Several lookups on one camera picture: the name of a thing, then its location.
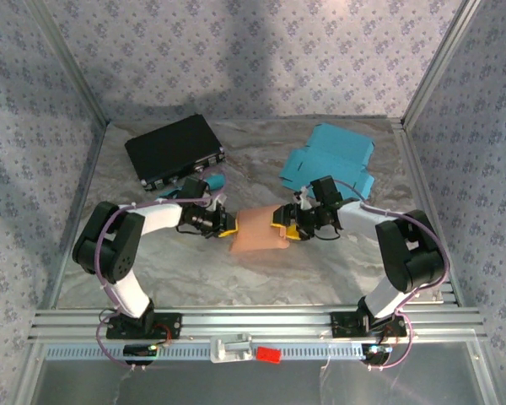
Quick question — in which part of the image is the blue paper box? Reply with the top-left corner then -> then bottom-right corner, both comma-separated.
277,123 -> 376,199

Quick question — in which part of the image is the teal pen tube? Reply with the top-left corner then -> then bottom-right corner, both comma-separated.
156,174 -> 228,199

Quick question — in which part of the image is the black hard case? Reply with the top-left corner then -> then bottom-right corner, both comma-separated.
124,115 -> 225,192

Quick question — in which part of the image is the red plastic block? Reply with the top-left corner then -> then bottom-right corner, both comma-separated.
256,346 -> 283,363

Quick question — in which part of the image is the black right controller board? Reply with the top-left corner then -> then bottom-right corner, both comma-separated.
361,343 -> 393,366

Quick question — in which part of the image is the black controller board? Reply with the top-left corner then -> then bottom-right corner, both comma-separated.
361,343 -> 393,366
123,343 -> 158,366

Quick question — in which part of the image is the black left controller board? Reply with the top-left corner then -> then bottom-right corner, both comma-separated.
123,343 -> 158,366

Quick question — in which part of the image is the grey metal panel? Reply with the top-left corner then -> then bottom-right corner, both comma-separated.
24,342 -> 490,405

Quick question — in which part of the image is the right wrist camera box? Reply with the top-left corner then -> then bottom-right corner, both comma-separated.
294,185 -> 314,211

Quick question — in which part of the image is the aluminium mounting rail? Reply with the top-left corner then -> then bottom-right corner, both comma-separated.
29,307 -> 488,343

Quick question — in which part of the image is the aluminium side rail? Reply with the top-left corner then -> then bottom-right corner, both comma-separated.
40,121 -> 109,309
390,120 -> 465,307

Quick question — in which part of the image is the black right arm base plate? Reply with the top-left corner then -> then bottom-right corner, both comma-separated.
331,311 -> 407,338

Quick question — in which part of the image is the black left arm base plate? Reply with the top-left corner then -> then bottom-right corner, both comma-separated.
105,312 -> 182,341

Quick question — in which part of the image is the grey plastic clamp bracket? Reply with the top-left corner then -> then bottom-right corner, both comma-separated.
209,332 -> 254,364

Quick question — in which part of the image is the grey slotted cable duct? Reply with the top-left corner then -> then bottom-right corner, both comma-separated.
44,342 -> 391,362

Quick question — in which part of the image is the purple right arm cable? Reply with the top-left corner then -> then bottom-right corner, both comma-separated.
332,179 -> 452,372

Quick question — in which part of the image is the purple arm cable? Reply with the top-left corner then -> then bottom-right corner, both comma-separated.
332,179 -> 452,372
95,166 -> 229,370

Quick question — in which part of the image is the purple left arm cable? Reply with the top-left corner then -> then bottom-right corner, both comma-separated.
95,166 -> 229,370

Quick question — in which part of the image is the aluminium frame post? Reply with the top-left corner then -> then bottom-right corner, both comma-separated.
400,0 -> 482,127

